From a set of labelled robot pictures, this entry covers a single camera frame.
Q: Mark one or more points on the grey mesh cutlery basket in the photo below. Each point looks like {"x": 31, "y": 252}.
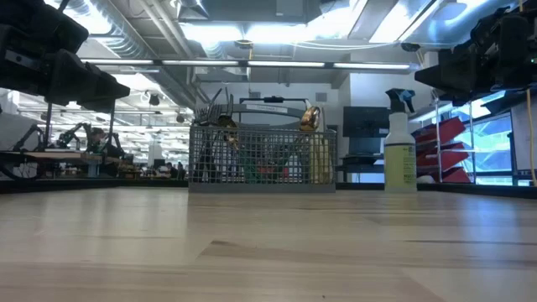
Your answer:
{"x": 260, "y": 188}

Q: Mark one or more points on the black monitor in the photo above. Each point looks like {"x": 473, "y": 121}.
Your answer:
{"x": 365, "y": 121}

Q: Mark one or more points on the person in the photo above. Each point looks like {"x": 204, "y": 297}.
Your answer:
{"x": 97, "y": 140}
{"x": 179, "y": 170}

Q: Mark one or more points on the black workstation robot arm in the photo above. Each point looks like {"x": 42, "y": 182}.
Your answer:
{"x": 25, "y": 138}
{"x": 73, "y": 132}

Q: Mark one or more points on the black workstation desk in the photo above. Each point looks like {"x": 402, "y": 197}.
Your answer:
{"x": 63, "y": 155}

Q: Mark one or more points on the red box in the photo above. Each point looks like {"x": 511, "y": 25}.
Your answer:
{"x": 272, "y": 171}

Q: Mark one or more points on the black gantry frame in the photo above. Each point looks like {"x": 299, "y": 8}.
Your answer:
{"x": 112, "y": 126}
{"x": 272, "y": 99}

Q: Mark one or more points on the red storage bin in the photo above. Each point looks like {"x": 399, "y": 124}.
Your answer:
{"x": 449, "y": 157}
{"x": 444, "y": 130}
{"x": 455, "y": 175}

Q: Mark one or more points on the metal shelf rack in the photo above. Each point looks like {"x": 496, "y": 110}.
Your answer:
{"x": 437, "y": 138}

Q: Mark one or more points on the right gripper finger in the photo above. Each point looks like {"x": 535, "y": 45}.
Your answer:
{"x": 459, "y": 100}
{"x": 449, "y": 73}

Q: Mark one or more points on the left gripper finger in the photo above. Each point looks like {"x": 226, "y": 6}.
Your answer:
{"x": 71, "y": 77}
{"x": 109, "y": 92}

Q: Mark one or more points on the silver ceiling duct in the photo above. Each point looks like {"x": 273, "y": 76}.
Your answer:
{"x": 453, "y": 25}

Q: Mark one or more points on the fluorescent light strip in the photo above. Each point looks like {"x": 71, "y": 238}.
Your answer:
{"x": 117, "y": 61}
{"x": 201, "y": 62}
{"x": 369, "y": 66}
{"x": 285, "y": 64}

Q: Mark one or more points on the white spray bottle black trigger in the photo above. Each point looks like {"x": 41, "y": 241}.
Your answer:
{"x": 400, "y": 159}

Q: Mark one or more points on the black ceiling lamp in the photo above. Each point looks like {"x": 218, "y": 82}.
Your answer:
{"x": 154, "y": 99}
{"x": 180, "y": 118}

